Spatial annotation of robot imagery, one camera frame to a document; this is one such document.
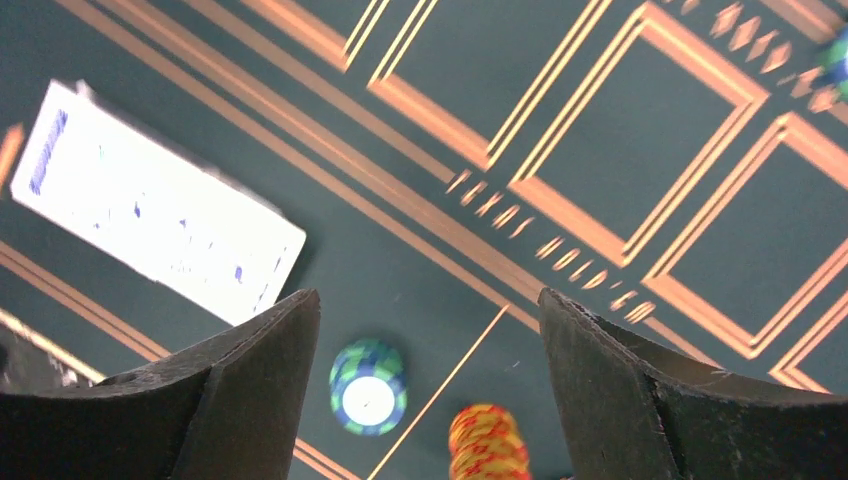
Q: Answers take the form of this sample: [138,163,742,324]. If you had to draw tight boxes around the dark green poker mat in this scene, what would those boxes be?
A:
[1,1,847,479]

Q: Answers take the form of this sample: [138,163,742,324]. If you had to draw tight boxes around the green chips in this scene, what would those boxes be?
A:
[819,26,847,100]

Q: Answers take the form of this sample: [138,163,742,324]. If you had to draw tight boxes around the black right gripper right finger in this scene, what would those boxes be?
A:
[538,288,847,479]

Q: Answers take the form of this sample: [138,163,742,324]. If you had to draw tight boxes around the blue playing card deck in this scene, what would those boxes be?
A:
[11,80,306,326]

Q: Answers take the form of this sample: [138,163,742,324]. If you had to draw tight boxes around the green poker chip stack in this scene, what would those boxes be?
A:
[328,338,408,436]

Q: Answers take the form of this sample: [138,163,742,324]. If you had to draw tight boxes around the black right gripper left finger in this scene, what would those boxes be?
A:
[1,289,320,479]

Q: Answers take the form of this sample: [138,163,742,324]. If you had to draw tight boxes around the red yellow poker chip stack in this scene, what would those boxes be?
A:
[448,403,532,480]

